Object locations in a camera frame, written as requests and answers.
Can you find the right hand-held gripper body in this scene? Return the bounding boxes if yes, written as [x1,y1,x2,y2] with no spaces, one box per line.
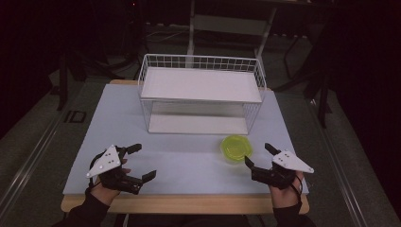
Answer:
[251,149,316,190]

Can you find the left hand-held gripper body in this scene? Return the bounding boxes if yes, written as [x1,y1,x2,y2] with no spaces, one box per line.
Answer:
[86,144,144,195]

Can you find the person's left hand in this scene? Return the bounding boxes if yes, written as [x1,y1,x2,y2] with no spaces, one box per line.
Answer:
[91,158,132,206]

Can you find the person's right hand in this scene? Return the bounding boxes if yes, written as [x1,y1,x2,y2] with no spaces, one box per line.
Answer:
[268,171,305,209]

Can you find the yellow-green plastic bowl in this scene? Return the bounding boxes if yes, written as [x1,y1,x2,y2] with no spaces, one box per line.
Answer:
[218,134,254,166]

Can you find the light grey table mat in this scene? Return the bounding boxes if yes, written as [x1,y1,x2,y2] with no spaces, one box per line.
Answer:
[61,82,310,196]

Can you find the black floor plate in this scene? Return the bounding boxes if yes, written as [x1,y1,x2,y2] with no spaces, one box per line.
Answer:
[63,110,87,124]

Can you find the black metal stand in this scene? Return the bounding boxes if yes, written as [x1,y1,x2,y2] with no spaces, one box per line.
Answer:
[273,31,336,129]
[56,50,126,112]

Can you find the metal floor rail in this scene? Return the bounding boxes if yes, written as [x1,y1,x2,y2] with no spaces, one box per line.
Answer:
[0,108,72,218]
[306,98,372,227]

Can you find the white wire shelf rack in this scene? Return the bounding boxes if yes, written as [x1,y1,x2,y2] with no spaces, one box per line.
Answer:
[137,53,268,136]

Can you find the white metal frame stand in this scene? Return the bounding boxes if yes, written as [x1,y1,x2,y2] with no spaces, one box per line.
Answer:
[184,0,279,69]

